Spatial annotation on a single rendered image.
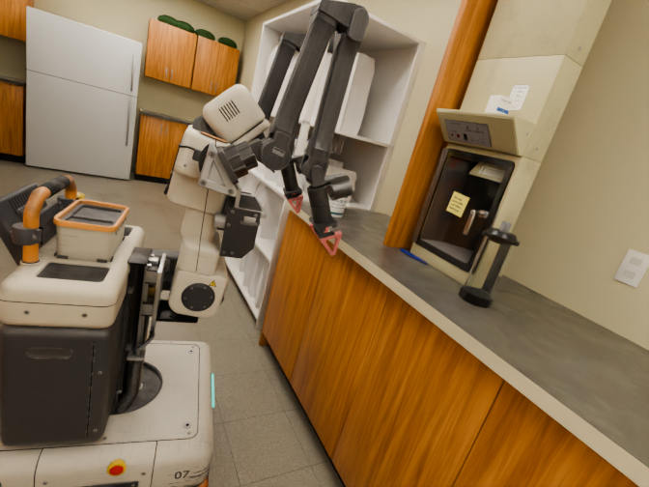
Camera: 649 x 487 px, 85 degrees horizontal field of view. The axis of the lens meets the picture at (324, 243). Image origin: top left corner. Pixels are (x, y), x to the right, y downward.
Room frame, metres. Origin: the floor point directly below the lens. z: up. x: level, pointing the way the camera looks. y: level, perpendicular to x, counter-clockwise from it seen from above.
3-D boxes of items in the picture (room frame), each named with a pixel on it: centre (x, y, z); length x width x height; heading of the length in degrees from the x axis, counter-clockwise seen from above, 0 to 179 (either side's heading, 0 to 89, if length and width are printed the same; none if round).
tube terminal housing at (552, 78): (1.39, -0.55, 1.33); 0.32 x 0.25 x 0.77; 32
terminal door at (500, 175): (1.32, -0.44, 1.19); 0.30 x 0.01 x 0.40; 32
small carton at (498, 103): (1.25, -0.43, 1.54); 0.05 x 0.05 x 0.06; 21
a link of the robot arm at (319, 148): (1.01, 0.08, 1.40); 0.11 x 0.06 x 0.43; 23
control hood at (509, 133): (1.30, -0.40, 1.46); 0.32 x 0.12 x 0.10; 32
